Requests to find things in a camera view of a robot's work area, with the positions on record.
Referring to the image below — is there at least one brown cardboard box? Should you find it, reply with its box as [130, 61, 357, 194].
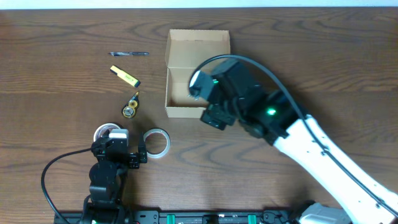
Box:
[165, 29, 231, 118]

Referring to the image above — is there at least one yellow correction tape dispenser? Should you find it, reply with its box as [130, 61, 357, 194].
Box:
[122, 91, 139, 119]

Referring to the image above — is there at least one clear tape roll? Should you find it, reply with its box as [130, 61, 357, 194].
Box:
[93, 123, 121, 142]
[144, 128, 171, 159]

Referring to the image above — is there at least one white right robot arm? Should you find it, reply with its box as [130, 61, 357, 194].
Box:
[188, 55, 397, 223]

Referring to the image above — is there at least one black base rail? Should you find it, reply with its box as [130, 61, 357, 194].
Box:
[54, 210, 299, 224]

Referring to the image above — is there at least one yellow highlighter marker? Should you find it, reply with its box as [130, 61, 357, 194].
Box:
[110, 65, 141, 88]

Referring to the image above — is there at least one black ballpoint pen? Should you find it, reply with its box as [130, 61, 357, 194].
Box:
[108, 52, 149, 57]

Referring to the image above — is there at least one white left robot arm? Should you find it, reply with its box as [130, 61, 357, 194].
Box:
[78, 129, 147, 224]

